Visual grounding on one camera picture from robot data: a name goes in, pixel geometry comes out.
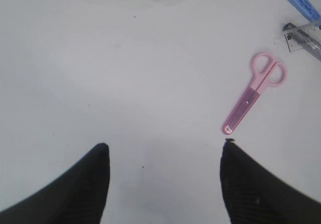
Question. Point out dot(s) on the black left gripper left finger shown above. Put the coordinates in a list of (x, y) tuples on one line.
[(77, 196)]

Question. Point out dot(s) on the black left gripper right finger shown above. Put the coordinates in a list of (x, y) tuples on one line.
[(252, 194)]

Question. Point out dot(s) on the silver glitter pen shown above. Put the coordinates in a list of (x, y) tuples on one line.
[(306, 39)]

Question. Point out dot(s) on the clear plastic ruler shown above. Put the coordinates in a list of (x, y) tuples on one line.
[(303, 37)]

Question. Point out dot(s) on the pink scissors with cover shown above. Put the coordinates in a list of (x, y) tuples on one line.
[(260, 81)]

